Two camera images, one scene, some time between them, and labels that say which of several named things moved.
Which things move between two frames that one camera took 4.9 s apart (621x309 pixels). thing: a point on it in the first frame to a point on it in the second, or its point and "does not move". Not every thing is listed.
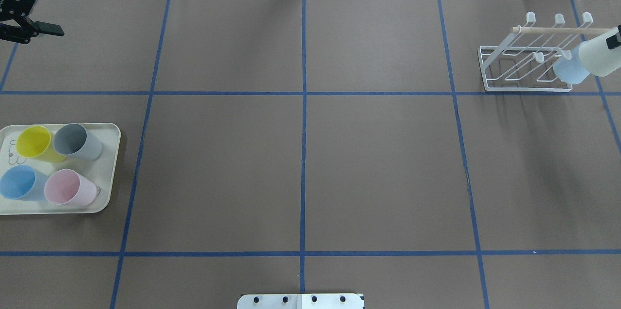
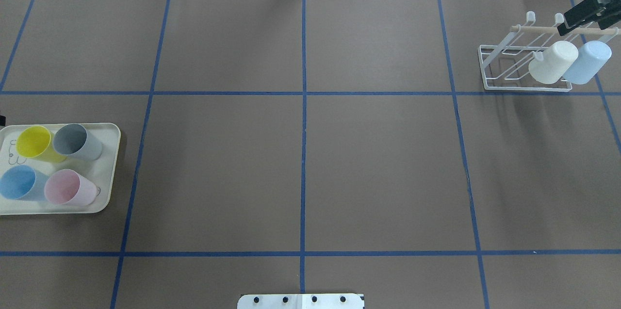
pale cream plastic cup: (596, 56) to (550, 64)
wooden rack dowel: (526, 29) does not move
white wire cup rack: (525, 61) does not move
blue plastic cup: (21, 182) does not move
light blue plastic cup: (571, 71) to (593, 55)
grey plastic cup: (73, 140) does not move
